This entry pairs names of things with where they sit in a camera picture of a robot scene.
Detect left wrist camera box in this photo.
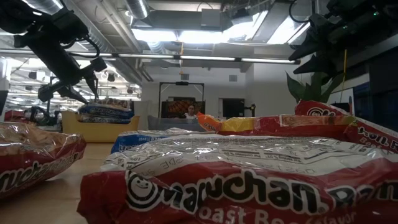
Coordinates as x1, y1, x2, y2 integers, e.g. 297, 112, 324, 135
90, 57, 108, 73

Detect yellow plastic bin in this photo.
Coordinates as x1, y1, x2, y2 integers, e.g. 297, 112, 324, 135
61, 110, 140, 143

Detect red background object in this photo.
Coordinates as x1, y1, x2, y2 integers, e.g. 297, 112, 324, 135
3, 109, 25, 122

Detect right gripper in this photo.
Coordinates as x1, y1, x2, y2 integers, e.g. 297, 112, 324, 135
288, 14, 374, 75

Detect red Maruchan noodle pack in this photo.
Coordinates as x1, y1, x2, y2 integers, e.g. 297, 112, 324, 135
294, 100, 398, 154
76, 134, 398, 224
0, 121, 87, 200
216, 114, 356, 138

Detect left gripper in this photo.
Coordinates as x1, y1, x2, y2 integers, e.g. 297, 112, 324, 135
27, 33, 100, 105

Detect background screen orange pattern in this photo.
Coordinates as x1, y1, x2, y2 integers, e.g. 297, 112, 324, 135
160, 98, 206, 119

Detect yellow hanging cord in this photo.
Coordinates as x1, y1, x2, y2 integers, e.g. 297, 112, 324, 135
340, 49, 348, 103

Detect orange Maruchan noodle pack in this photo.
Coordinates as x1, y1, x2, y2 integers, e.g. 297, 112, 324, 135
195, 111, 223, 133

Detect black device on stand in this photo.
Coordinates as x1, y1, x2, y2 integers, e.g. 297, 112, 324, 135
244, 103, 257, 119

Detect black background screen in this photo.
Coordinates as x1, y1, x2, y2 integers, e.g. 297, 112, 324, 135
222, 98, 246, 118

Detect green potted plant leaves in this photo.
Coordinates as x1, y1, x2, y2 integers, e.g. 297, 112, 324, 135
285, 70, 346, 104

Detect blue Maruchan noodle pack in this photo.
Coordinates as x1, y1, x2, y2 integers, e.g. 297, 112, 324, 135
79, 114, 133, 125
111, 127, 215, 154
77, 103, 135, 119

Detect person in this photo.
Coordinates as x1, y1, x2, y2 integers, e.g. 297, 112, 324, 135
183, 105, 199, 121

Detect grey translucent plastic bin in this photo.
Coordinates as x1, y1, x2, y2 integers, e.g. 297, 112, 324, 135
147, 114, 208, 132

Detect long LED light bar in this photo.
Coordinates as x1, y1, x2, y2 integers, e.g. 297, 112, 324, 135
0, 48, 301, 65

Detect black background station frame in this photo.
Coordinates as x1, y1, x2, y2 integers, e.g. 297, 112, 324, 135
158, 82, 205, 119

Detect patterned background panel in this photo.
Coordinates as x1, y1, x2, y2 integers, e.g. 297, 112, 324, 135
93, 98, 131, 109

